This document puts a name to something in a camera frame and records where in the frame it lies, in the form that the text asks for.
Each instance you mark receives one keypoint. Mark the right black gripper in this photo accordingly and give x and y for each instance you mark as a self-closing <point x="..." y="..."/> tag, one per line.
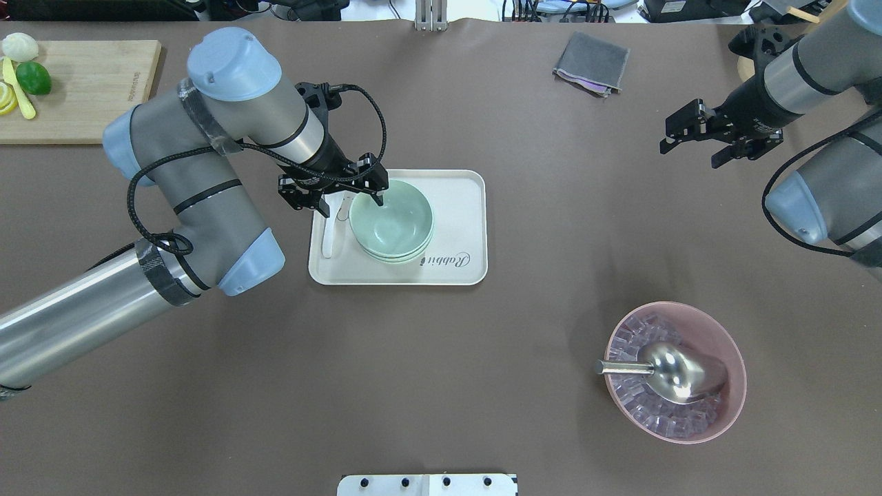
<point x="753" y="108"/>

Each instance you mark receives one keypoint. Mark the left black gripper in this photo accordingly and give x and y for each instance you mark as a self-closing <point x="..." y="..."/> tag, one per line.
<point x="333" y="160"/>

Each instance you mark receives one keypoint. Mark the green bowl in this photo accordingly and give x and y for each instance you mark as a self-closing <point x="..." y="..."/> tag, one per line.
<point x="394" y="243"/>
<point x="404" y="258"/>
<point x="403" y="204"/>

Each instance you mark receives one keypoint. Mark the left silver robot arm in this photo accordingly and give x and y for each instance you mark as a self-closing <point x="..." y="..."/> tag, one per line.
<point x="199" y="227"/>

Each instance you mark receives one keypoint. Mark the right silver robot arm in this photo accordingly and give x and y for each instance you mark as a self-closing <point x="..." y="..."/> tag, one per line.
<point x="826" y="198"/>

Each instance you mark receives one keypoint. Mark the white ceramic spoon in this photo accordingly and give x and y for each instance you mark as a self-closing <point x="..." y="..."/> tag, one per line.
<point x="339" y="206"/>

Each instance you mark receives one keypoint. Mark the green bowl on tray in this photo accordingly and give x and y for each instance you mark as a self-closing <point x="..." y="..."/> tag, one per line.
<point x="404" y="258"/>

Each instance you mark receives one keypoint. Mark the cream serving tray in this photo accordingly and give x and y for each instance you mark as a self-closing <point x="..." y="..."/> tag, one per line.
<point x="457" y="255"/>

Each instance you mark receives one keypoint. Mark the grey folded cloth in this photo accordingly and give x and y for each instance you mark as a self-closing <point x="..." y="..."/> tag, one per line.
<point x="593" y="64"/>

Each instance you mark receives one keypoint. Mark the pink bowl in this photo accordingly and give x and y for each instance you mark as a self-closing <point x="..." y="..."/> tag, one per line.
<point x="695" y="330"/>

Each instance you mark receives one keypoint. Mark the metal scoop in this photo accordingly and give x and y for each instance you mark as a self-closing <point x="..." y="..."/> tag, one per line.
<point x="677" y="374"/>

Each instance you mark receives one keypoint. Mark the wooden cutting board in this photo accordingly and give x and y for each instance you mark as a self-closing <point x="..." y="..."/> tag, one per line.
<point x="93" y="83"/>

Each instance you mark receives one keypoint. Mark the green lime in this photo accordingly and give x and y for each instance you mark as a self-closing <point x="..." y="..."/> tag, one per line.
<point x="34" y="78"/>

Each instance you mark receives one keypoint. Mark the lemon slice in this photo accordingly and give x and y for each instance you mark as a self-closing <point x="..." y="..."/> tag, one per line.
<point x="8" y="99"/>

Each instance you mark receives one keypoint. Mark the yellow plastic knife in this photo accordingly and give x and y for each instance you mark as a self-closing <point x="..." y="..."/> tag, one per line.
<point x="21" y="99"/>

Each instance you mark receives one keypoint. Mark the white garlic bulb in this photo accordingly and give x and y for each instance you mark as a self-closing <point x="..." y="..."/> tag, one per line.
<point x="20" y="47"/>

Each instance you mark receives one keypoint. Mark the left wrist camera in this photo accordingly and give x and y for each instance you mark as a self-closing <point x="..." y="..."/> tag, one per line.
<point x="321" y="99"/>

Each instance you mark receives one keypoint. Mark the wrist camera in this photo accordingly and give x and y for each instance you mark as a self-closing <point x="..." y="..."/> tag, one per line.
<point x="321" y="99"/>
<point x="761" y="45"/>

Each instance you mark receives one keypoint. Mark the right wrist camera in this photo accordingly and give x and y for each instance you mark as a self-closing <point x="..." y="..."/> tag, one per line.
<point x="761" y="45"/>

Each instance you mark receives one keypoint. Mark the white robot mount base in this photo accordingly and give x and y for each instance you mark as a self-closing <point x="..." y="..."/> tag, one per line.
<point x="429" y="484"/>

